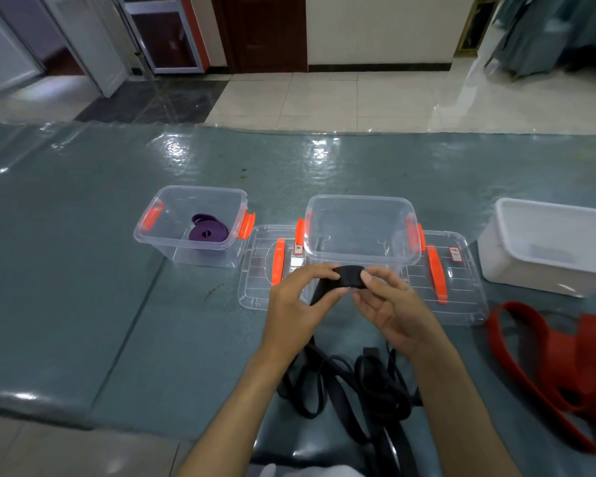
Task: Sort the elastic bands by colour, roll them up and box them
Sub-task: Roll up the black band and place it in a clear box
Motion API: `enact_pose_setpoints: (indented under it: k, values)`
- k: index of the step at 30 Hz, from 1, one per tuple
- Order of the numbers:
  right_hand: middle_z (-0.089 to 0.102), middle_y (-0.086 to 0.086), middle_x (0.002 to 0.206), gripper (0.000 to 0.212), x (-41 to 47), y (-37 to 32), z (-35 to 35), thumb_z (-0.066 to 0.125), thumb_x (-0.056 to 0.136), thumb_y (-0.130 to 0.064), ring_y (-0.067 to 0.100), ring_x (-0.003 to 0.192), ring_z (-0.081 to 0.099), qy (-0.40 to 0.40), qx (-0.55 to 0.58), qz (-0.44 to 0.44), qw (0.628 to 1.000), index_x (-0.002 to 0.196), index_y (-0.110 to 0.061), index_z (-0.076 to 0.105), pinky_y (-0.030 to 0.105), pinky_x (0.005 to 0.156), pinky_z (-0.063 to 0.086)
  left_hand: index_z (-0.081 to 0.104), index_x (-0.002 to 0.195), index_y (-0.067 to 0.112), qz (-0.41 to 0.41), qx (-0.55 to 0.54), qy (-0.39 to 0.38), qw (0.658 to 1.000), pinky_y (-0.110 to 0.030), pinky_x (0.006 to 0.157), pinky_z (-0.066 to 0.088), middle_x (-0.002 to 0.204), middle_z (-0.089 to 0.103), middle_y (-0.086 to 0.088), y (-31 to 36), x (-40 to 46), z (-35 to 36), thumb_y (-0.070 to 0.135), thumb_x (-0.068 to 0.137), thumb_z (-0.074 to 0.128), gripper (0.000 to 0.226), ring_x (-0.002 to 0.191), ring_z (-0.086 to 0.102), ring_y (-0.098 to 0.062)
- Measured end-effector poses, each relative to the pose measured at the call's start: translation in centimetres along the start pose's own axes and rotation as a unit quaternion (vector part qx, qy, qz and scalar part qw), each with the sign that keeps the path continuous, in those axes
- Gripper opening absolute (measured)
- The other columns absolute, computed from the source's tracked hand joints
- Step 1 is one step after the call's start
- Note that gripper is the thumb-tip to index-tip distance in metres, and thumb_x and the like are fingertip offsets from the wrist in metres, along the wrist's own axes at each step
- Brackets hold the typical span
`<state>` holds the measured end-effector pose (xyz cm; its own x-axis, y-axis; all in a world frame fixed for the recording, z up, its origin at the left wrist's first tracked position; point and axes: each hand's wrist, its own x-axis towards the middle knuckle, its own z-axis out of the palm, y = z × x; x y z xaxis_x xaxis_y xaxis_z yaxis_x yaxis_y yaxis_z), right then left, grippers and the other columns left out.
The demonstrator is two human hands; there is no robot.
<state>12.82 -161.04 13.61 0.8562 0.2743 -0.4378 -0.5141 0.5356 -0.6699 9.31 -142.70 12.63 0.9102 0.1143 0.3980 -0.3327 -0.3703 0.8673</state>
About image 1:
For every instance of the person's right hand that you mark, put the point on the person's right hand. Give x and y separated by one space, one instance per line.
402 317

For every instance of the person's left hand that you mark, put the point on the person's left hand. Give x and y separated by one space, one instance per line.
290 317

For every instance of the wide black resistance band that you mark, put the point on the wide black resistance band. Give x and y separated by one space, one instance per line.
350 275

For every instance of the clear plastic storage box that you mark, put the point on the clear plastic storage box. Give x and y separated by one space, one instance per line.
357 218
169 203

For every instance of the purple resistance band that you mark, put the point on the purple resistance band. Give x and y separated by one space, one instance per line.
208 233

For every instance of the red resistance band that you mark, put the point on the red resistance band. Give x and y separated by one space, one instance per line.
556 367

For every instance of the white plastic box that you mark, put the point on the white plastic box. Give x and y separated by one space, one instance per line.
551 228

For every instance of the person's left forearm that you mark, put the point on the person's left forearm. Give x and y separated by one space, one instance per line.
228 427

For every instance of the person's right forearm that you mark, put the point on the person's right forearm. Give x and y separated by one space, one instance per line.
462 417

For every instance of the clear lid orange handle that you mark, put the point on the clear lid orange handle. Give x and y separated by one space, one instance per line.
253 293
467 303

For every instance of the person's white shirt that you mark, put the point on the person's white shirt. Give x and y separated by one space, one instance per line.
303 472

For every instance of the teal felt table cover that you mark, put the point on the teal felt table cover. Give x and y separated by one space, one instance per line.
79 293

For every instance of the dark brown wooden door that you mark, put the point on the dark brown wooden door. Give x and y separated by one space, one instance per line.
260 34

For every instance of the white framed glass door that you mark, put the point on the white framed glass door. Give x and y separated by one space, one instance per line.
164 39

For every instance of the narrow white door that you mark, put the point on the narrow white door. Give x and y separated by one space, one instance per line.
89 44

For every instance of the white open door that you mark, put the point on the white open door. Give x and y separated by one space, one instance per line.
5 59

